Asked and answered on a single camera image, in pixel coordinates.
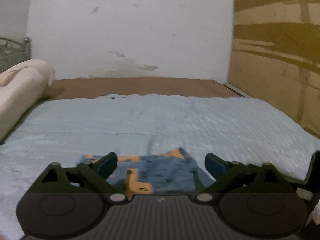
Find blue orange patterned pants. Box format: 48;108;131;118
75;146;217;201

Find light blue bed sheet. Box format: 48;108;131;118
1;94;319;239

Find cream rolled comforter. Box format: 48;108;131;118
1;59;55;140

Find metal ornate headboard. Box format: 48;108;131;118
0;37;31;73

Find brown wooden bed frame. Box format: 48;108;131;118
44;77;242;100

